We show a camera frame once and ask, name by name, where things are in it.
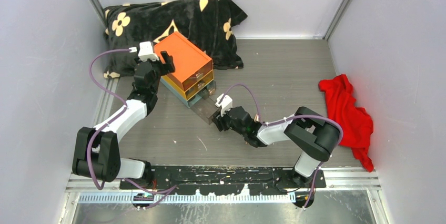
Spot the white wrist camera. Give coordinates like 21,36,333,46
215,94,233,116
138,42,159,62

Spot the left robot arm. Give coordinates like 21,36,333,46
72,50,175,189

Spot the clear bottom drawer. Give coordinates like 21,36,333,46
191,97,221,125

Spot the black floral plush pillow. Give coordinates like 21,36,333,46
103,0,248,70

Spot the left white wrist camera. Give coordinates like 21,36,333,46
138,42,159,62

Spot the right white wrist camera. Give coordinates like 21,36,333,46
215,94,233,116

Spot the red cloth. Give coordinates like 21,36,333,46
318,74,374,172

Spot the orange drawer organizer box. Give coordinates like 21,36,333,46
154,32,216,108

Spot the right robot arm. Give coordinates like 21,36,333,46
211,106,343,188

